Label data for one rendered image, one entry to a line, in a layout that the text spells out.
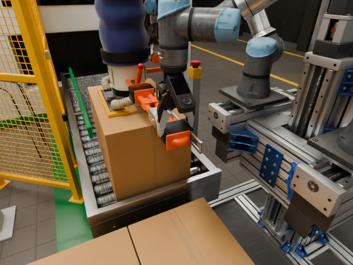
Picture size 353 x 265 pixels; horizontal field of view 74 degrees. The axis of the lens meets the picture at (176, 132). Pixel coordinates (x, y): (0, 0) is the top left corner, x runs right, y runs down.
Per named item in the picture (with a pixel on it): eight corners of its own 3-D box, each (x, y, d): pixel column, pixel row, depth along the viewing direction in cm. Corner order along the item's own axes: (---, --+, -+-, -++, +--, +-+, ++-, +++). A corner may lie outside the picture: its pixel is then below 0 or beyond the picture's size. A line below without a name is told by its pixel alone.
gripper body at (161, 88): (178, 97, 74) (178, 58, 68) (190, 108, 67) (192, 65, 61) (155, 101, 71) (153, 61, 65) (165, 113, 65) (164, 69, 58)
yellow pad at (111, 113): (97, 92, 133) (96, 84, 131) (115, 90, 137) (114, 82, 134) (108, 119, 107) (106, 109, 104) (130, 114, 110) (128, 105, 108)
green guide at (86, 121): (63, 75, 285) (61, 68, 280) (72, 74, 289) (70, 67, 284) (78, 141, 162) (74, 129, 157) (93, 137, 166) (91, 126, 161)
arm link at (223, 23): (244, 5, 57) (199, 4, 60) (240, 8, 48) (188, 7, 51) (239, 39, 61) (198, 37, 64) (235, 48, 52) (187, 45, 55)
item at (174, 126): (157, 136, 74) (156, 122, 72) (178, 132, 77) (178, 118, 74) (167, 151, 68) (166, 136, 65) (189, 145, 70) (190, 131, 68)
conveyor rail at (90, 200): (63, 87, 292) (59, 72, 282) (68, 87, 294) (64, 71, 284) (93, 241, 114) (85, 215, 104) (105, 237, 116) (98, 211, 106)
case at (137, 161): (98, 142, 162) (86, 87, 141) (153, 130, 176) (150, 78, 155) (117, 204, 115) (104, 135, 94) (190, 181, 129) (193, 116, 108)
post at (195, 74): (185, 177, 211) (188, 66, 159) (191, 175, 214) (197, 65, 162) (188, 183, 206) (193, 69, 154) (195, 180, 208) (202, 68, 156)
